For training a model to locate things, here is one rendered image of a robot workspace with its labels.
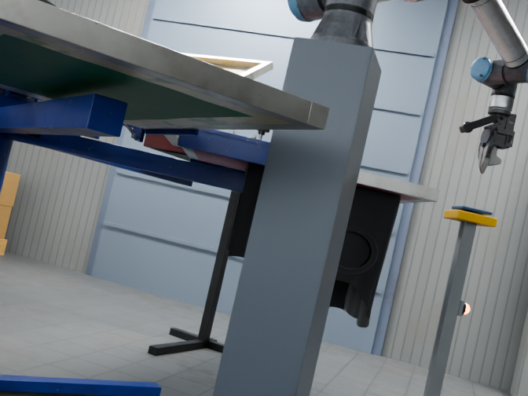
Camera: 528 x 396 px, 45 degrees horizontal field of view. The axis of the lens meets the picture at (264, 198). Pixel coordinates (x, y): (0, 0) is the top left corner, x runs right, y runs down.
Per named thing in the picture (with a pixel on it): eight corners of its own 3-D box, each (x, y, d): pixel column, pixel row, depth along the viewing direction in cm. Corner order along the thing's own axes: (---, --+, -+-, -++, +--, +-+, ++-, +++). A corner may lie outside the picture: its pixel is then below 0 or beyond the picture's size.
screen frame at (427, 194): (387, 203, 247) (390, 194, 247) (437, 201, 188) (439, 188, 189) (188, 158, 243) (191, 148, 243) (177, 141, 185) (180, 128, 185)
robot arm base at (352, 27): (368, 48, 138) (377, 4, 139) (302, 38, 143) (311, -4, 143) (375, 68, 153) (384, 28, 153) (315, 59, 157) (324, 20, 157)
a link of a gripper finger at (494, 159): (500, 176, 204) (505, 148, 204) (482, 172, 204) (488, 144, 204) (496, 177, 207) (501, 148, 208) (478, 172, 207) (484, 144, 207)
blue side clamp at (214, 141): (276, 170, 190) (281, 147, 190) (278, 168, 185) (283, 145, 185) (178, 147, 188) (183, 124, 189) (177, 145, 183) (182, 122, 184)
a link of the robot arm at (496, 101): (496, 93, 204) (485, 97, 212) (493, 107, 204) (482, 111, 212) (518, 98, 204) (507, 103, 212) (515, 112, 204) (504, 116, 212)
